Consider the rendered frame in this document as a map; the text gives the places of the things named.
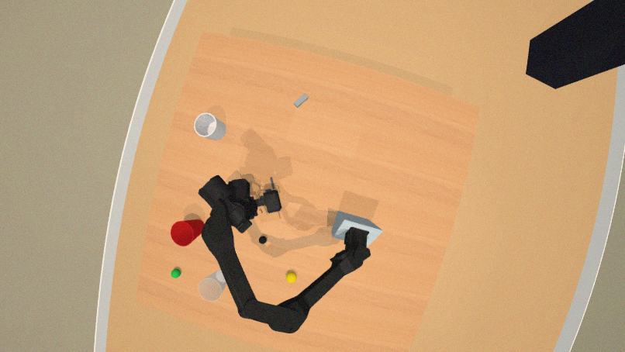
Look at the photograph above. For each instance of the yellow ball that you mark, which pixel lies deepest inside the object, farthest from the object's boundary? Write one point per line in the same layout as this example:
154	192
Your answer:
291	277

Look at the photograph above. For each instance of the white cup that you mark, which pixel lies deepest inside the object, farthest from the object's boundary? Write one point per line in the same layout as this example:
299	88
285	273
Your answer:
209	126

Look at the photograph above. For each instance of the red plastic cup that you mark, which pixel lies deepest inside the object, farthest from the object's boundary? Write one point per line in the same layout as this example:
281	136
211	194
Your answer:
184	232

